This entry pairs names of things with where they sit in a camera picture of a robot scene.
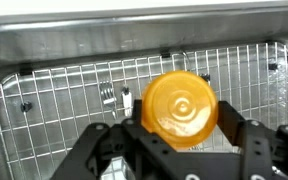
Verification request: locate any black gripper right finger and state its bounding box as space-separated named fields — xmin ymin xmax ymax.
xmin=218 ymin=101 xmax=288 ymax=180

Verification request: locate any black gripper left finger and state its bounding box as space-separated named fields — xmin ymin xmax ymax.
xmin=51 ymin=99 xmax=143 ymax=180

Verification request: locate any orange plastic bowl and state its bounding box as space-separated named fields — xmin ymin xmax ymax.
xmin=141 ymin=70 xmax=219 ymax=150

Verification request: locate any stainless steel sink basin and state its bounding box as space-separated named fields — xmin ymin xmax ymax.
xmin=0 ymin=4 xmax=288 ymax=180

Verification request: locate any silver fork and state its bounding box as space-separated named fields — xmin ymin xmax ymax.
xmin=99 ymin=81 xmax=117 ymax=119

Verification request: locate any white handled utensil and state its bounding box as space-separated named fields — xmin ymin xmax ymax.
xmin=121 ymin=86 xmax=132 ymax=117

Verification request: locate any wire sink bottom grid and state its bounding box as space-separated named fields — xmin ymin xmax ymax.
xmin=0 ymin=42 xmax=288 ymax=180

